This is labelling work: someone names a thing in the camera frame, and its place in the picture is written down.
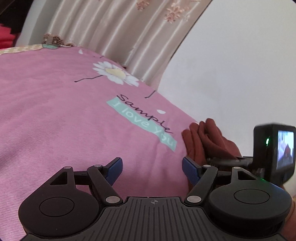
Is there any dark red knit sweater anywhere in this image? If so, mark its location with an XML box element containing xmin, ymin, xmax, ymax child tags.
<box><xmin>182</xmin><ymin>118</ymin><xmax>242</xmax><ymax>166</ymax></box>

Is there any black action camera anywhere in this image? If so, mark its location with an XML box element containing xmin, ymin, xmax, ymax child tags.
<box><xmin>252</xmin><ymin>123</ymin><xmax>295</xmax><ymax>186</ymax></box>

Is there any person right hand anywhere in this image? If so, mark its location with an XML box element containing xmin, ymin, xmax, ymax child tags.
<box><xmin>281</xmin><ymin>195</ymin><xmax>296</xmax><ymax>241</ymax></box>

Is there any yellow dotted pillow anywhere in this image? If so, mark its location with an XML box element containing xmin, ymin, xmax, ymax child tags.
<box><xmin>0</xmin><ymin>44</ymin><xmax>43</xmax><ymax>55</ymax></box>

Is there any pink floral bed sheet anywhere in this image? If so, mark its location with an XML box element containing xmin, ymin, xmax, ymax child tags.
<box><xmin>1</xmin><ymin>47</ymin><xmax>193</xmax><ymax>240</ymax></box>

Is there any beige embroidered curtain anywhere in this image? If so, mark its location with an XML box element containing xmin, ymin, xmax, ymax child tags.
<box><xmin>43</xmin><ymin>0</ymin><xmax>210</xmax><ymax>89</ymax></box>

